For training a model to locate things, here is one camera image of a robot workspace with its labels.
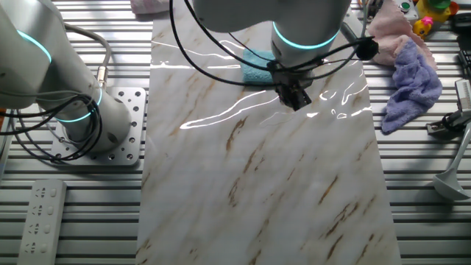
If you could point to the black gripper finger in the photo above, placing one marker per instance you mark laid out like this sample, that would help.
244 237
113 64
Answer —
302 100
286 96

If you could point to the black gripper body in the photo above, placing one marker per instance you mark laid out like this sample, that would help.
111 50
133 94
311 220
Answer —
290 79

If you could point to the light blue terry cloth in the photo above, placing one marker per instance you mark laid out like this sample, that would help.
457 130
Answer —
254 70

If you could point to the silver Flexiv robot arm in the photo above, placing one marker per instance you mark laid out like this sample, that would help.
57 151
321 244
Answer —
37 73

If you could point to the pale pink cloth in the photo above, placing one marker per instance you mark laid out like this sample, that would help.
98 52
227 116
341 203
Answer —
386 29

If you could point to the purple terry cloth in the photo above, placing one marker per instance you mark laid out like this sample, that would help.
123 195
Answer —
416 84

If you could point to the marble pattern table mat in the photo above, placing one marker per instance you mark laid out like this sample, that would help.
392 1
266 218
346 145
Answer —
257 202

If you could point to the small yellow rubber duck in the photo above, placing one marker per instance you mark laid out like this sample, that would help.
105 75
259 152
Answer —
422 27

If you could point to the folded pink white towel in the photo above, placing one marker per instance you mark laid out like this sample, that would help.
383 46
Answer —
147 5

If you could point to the yellow toy with green cap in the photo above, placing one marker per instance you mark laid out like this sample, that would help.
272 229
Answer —
438 9

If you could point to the white power strip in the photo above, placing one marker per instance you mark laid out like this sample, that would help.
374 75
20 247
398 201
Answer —
42 221

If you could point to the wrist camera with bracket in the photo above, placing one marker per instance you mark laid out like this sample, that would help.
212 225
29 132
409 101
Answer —
368 49

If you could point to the metal bracket with black clamp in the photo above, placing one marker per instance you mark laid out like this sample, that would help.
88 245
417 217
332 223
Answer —
438 127

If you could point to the grey exterior camera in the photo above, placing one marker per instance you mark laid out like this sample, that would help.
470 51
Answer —
464 95

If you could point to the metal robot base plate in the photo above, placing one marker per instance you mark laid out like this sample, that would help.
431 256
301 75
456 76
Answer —
129 147

